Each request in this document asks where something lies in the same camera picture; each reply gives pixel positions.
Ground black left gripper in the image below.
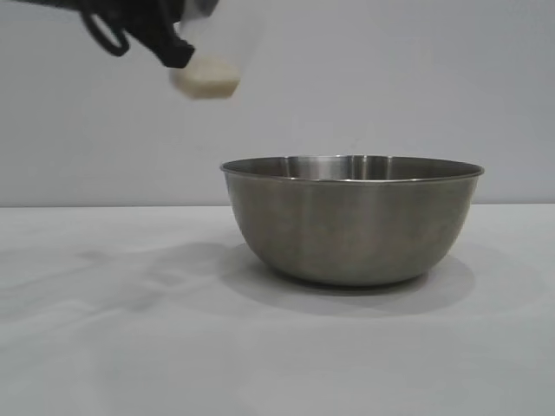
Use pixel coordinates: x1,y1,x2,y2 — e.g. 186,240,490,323
80,0,196,70

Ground white rice grains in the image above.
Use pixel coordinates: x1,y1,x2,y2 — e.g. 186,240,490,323
168,55,242,101

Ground clear plastic measuring cup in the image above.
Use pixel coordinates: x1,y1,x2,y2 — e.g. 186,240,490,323
167,0,266,101

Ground stainless steel mixing bowl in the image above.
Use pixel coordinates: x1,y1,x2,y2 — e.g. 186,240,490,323
219,154,486,288

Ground looped black left arm cable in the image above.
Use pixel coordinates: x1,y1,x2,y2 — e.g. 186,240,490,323
84,11,132,58

